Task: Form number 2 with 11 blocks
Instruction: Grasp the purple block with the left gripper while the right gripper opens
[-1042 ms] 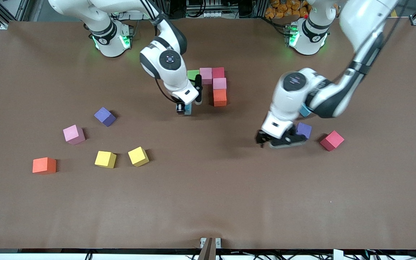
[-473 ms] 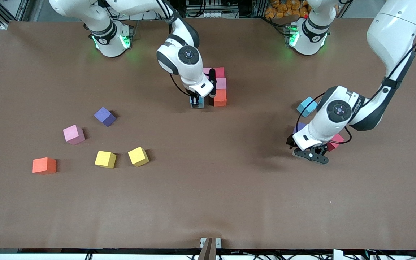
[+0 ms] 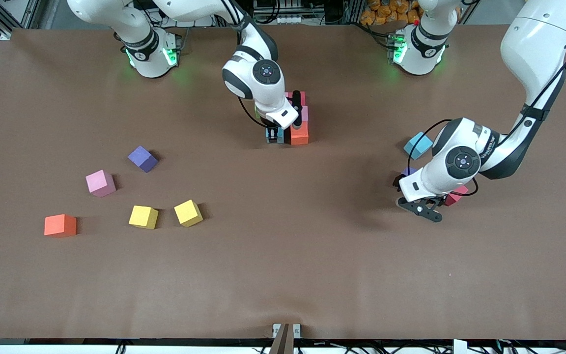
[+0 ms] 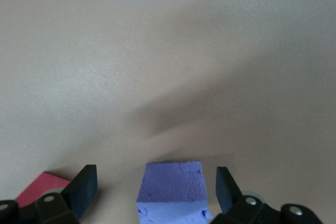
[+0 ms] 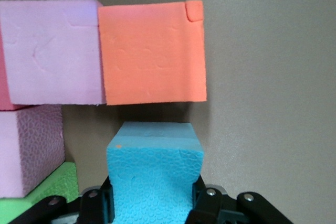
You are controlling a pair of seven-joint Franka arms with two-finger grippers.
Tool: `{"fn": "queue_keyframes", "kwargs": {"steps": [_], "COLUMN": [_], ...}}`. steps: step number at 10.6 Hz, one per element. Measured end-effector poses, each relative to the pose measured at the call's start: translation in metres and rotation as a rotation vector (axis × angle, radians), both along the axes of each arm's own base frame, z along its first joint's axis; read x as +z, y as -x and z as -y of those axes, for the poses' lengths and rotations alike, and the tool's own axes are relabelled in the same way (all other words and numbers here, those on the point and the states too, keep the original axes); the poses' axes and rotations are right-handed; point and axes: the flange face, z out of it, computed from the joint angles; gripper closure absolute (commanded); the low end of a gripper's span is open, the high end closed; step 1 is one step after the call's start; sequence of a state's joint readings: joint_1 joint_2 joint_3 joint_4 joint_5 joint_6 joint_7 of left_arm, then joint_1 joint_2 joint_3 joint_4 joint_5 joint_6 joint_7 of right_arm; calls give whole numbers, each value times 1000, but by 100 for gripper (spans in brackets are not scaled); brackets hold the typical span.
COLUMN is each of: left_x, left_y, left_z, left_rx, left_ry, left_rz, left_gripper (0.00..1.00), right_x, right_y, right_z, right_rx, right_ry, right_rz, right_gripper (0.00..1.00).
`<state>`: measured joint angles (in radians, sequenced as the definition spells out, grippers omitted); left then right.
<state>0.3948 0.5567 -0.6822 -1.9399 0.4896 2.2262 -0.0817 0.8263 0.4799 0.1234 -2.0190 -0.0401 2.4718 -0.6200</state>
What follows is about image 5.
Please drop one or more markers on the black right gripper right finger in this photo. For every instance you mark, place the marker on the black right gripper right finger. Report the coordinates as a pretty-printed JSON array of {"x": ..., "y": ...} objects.
[{"x": 210, "y": 203}]

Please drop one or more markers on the pink foam block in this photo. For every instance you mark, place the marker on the pink foam block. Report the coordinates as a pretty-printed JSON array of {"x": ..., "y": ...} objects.
[
  {"x": 52, "y": 51},
  {"x": 34, "y": 150}
]

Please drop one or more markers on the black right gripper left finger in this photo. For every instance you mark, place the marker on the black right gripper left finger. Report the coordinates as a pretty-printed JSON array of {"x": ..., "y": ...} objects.
[{"x": 92, "y": 208}]

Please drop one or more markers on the green foam block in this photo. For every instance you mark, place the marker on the green foam block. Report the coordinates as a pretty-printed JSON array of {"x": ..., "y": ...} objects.
[{"x": 52, "y": 190}]

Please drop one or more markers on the cyan foam block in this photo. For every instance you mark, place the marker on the cyan foam block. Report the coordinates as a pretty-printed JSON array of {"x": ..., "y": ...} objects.
[{"x": 155, "y": 161}]

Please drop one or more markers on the red foam block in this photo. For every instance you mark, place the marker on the red foam block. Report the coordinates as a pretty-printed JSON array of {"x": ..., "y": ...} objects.
[{"x": 5, "y": 90}]

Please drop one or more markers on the orange foam block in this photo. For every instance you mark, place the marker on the orange foam block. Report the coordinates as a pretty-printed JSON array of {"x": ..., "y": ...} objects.
[{"x": 152, "y": 56}]

